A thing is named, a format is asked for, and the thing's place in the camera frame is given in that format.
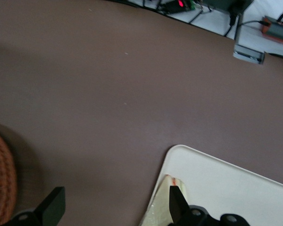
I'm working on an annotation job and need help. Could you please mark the beige plastic tray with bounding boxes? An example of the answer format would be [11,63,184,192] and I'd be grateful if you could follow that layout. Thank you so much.
[138,144,283,226]

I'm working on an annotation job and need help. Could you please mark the dark grey box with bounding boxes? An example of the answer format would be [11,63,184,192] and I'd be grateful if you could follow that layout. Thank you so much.
[202,0,253,11]

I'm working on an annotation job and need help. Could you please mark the circuit board red light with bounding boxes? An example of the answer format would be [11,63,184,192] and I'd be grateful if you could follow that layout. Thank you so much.
[159,0,197,13]

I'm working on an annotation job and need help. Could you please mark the black plug cable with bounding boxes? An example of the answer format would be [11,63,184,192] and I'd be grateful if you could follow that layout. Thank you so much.
[224,7,242,38]

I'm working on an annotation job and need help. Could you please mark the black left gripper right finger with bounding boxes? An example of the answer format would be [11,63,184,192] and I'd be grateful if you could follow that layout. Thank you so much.
[169,185,209,226]

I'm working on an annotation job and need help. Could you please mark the triangle sandwich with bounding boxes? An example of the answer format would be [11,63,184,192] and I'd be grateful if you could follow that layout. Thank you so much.
[143,174,187,226]

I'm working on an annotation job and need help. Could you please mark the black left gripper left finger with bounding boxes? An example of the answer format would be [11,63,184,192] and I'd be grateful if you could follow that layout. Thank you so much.
[12,186,66,226]

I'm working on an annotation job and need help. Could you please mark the orange grey electronic box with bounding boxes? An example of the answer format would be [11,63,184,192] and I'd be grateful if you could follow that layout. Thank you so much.
[260,16,283,44]

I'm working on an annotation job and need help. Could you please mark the round brown wicker basket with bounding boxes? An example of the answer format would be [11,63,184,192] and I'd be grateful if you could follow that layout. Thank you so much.
[0,126,17,222]

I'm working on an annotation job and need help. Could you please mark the grey metal camera bracket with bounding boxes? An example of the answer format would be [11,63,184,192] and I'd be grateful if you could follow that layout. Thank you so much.
[233,13,266,65]

